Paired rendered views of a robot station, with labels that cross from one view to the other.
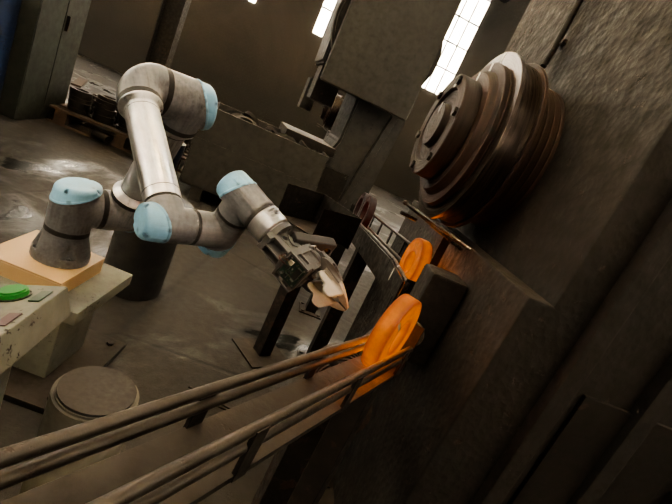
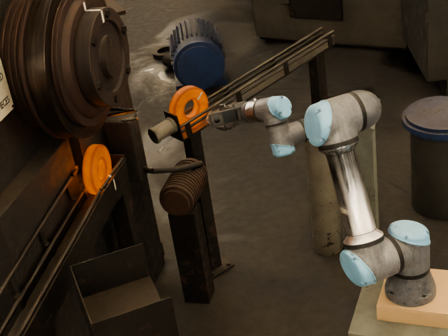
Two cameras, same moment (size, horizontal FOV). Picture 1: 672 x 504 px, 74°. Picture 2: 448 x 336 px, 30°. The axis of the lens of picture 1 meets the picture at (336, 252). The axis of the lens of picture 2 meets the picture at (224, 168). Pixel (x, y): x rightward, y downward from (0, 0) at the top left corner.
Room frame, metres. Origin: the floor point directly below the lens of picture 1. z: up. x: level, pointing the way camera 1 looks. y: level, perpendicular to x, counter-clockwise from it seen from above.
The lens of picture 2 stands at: (3.09, 1.23, 1.99)
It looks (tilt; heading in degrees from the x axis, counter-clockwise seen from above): 30 degrees down; 209
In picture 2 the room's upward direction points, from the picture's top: 8 degrees counter-clockwise
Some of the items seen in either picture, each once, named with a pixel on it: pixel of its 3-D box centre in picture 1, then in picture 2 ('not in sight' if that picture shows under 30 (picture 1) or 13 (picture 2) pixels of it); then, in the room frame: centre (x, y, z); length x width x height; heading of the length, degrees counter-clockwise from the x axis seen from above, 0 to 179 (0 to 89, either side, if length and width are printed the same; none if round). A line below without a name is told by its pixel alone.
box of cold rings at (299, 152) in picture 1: (255, 165); not in sight; (3.87, 0.96, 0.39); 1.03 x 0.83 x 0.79; 104
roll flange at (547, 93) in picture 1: (498, 154); (48, 57); (1.30, -0.30, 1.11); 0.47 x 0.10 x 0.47; 10
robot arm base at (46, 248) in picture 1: (64, 240); (409, 278); (1.15, 0.72, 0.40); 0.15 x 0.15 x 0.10
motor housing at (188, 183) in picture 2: (306, 451); (192, 233); (0.94, -0.14, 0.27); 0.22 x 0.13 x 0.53; 10
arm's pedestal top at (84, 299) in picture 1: (54, 276); (410, 309); (1.15, 0.72, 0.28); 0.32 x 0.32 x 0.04; 6
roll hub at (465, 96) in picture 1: (441, 127); (105, 57); (1.27, -0.12, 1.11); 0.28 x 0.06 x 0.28; 10
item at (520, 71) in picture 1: (472, 142); (73, 57); (1.29, -0.21, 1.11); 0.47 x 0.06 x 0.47; 10
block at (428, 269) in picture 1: (426, 315); (125, 147); (1.06, -0.27, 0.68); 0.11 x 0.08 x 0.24; 100
